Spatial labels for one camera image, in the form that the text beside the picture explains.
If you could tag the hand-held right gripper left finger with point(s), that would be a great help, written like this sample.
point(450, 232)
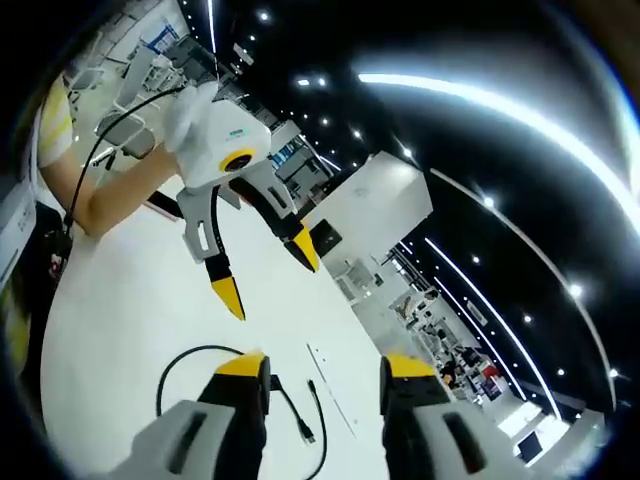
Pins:
point(235, 425)

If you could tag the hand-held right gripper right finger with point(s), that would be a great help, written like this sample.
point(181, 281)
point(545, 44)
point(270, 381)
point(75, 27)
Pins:
point(425, 430)

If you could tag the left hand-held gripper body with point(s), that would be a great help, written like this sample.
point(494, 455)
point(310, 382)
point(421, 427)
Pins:
point(220, 135)

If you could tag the white desk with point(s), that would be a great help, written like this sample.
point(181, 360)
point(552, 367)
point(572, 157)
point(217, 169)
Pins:
point(150, 280)

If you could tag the person's left hand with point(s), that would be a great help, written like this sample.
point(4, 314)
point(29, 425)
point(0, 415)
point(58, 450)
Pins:
point(190, 117)

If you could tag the dark flat object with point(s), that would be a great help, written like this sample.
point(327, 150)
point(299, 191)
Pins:
point(165, 205)

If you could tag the black flat pad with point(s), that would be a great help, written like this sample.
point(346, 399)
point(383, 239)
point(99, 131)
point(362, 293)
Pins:
point(326, 237)

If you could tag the white office chair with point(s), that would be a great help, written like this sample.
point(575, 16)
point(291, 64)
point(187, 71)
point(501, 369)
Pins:
point(127, 132)

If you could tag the white partition block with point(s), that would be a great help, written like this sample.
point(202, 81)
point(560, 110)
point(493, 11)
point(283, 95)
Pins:
point(380, 200)

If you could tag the dark chest device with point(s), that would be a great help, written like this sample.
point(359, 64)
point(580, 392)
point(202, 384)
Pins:
point(59, 255)

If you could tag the yellow striped shirt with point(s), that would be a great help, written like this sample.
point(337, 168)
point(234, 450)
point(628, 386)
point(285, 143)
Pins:
point(55, 125)

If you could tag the white box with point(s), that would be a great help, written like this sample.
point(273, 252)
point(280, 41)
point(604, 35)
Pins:
point(17, 230)

